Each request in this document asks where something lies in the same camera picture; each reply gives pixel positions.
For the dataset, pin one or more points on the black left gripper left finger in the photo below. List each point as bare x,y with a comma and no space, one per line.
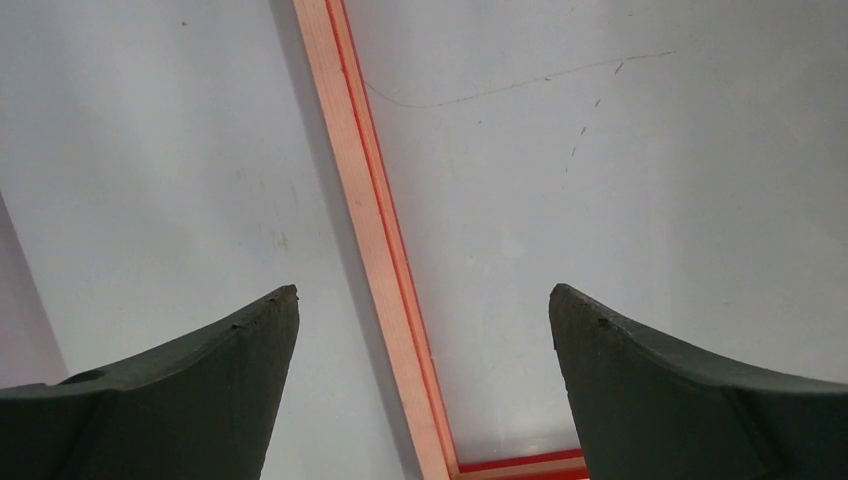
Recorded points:
201,406

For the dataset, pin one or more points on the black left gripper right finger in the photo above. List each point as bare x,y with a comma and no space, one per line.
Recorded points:
647,405

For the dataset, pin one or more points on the orange wooden picture frame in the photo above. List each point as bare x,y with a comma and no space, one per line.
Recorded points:
341,88

